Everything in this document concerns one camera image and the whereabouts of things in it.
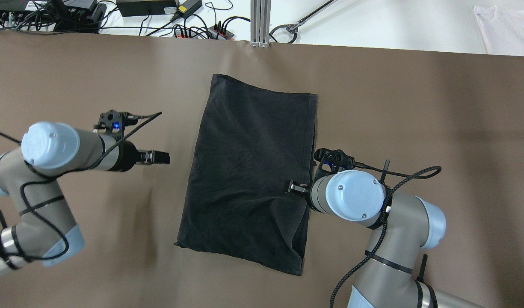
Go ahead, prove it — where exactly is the black graphic t-shirt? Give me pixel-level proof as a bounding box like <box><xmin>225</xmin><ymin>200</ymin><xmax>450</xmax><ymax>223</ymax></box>
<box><xmin>175</xmin><ymin>74</ymin><xmax>318</xmax><ymax>275</ymax></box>

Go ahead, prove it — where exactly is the aluminium frame cage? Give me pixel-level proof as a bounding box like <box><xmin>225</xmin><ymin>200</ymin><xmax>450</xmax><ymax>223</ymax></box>
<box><xmin>249</xmin><ymin>0</ymin><xmax>271</xmax><ymax>48</ymax></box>

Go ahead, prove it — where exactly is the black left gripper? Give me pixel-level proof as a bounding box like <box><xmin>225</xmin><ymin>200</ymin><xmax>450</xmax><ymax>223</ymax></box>
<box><xmin>136</xmin><ymin>150</ymin><xmax>171</xmax><ymax>165</ymax></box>

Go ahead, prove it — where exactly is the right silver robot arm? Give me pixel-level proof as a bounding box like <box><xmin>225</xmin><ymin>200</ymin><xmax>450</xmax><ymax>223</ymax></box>
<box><xmin>285</xmin><ymin>166</ymin><xmax>477</xmax><ymax>308</ymax></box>

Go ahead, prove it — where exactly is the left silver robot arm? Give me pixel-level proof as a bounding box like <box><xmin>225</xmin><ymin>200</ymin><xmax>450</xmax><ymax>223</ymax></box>
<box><xmin>0</xmin><ymin>121</ymin><xmax>170</xmax><ymax>277</ymax></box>

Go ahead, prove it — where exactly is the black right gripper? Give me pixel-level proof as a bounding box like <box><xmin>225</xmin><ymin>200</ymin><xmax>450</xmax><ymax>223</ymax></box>
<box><xmin>285</xmin><ymin>180</ymin><xmax>313</xmax><ymax>199</ymax></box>

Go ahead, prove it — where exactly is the black power strip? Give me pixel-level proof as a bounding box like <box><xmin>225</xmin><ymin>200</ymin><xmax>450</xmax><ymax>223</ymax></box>
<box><xmin>170</xmin><ymin>25</ymin><xmax>236</xmax><ymax>41</ymax></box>

